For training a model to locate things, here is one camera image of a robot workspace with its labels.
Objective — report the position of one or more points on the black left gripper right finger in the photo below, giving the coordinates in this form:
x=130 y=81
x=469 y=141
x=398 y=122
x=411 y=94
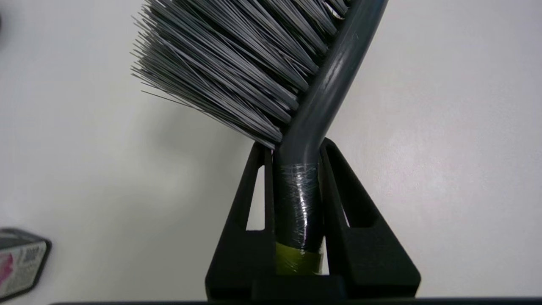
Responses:
x=368 y=254

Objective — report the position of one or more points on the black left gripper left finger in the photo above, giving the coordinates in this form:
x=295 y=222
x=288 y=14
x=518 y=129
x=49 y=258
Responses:
x=241 y=254

